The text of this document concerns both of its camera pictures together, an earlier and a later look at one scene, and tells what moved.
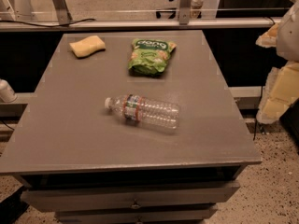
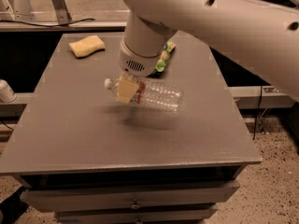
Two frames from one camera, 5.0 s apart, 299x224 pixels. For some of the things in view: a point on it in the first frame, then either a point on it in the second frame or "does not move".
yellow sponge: x=87 y=46 does not move
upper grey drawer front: x=86 y=198 does not move
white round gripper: x=290 y=35 → x=135 y=63
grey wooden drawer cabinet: x=131 y=128 does not move
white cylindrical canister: x=7 y=92 does not move
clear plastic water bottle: x=146 y=109 → x=151 y=94
